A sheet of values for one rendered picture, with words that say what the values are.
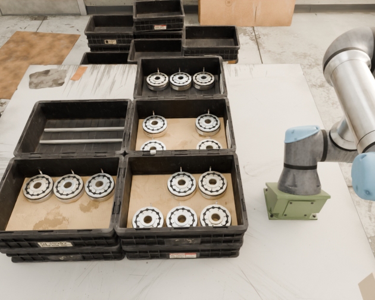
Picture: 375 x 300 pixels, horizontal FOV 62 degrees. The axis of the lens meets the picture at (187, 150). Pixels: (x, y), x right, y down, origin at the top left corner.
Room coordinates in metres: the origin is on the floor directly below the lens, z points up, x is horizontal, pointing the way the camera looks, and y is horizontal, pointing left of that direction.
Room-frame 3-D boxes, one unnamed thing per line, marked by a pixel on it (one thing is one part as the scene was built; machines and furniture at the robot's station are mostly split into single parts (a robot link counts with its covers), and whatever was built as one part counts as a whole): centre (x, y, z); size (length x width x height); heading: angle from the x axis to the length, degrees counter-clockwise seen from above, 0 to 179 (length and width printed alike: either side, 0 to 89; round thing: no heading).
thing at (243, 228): (0.56, 0.02, 0.92); 0.40 x 0.30 x 0.02; 90
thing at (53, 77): (1.46, 0.79, 0.71); 0.22 x 0.19 x 0.01; 89
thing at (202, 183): (0.63, -0.09, 0.86); 0.10 x 0.10 x 0.01
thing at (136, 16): (2.50, 0.22, 0.37); 0.42 x 0.34 x 0.46; 89
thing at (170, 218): (0.49, 0.02, 0.86); 0.10 x 0.10 x 0.01
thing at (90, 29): (2.50, 0.62, 0.31); 0.40 x 0.30 x 0.34; 89
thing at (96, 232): (0.56, 0.42, 0.92); 0.40 x 0.30 x 0.02; 90
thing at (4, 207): (0.56, 0.42, 0.87); 0.40 x 0.30 x 0.11; 90
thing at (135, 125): (0.86, 0.02, 0.87); 0.40 x 0.30 x 0.11; 90
